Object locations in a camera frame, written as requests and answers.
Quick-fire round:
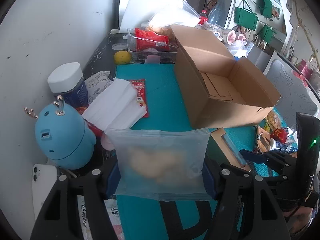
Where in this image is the white and blue tube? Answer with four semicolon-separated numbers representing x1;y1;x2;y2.
269;139;298;155

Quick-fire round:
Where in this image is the clear zip bag of snacks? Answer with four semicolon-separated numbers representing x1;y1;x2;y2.
106;127;212;202

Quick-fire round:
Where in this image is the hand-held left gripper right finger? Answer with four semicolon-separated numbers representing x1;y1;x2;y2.
201;161;293;240

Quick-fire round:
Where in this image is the white smartphone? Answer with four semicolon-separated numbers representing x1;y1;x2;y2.
32;164;58;220

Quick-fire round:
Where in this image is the flat red snack packet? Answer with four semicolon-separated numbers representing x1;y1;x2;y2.
129;79;150;118

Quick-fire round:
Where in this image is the brown box with window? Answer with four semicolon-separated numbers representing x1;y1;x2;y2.
209;127;252;172

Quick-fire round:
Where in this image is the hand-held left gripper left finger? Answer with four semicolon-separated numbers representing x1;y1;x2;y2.
30;162;123;240

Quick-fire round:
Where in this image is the pink plush toy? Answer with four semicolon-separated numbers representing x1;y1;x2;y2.
220;29;247;44

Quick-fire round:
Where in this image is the large clear plastic bag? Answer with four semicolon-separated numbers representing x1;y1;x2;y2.
147;0;202;34

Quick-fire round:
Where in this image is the grey leaf-pattern chair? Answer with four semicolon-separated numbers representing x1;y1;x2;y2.
265;59;318;128

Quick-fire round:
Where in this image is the white foam board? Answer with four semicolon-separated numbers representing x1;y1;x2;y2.
119;0;180;34

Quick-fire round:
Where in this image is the red-capped cola bottle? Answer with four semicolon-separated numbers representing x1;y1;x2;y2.
199;9;209;25

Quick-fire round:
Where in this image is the white-lidded blue jar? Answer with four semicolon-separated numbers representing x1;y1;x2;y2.
47;62;89;108

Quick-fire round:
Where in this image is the red wrapped snack pack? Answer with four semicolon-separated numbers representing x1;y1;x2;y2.
134;28;170;52

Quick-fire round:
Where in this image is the yellow lemon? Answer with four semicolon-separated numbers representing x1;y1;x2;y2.
114;51;132;66

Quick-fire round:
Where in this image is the green tote bag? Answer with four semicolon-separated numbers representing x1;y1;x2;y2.
257;24;277;44
257;0;273;18
234;0;259;30

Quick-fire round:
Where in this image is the teal mat with black letters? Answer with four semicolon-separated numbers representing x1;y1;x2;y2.
115;64;298;240

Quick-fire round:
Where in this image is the brown cardboard box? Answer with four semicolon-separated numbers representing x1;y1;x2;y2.
170;24;282;129

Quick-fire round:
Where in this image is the white leaf-print packet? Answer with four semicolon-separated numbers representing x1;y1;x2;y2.
84;70;110;98

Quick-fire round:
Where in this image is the blue deer-shaped humidifier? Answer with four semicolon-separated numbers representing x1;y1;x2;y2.
24;96;97;170

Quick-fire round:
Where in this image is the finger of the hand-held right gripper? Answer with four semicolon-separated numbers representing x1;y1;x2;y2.
239;149;283;174
265;152;299;180

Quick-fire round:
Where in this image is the red triangular snack packet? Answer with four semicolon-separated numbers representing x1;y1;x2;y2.
271;128;288;142

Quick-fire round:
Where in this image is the stack of white napkins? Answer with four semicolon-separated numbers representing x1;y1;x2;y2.
82;78;148;134

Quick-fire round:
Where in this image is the clear plastic container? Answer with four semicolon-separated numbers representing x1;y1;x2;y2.
127;28;179;64

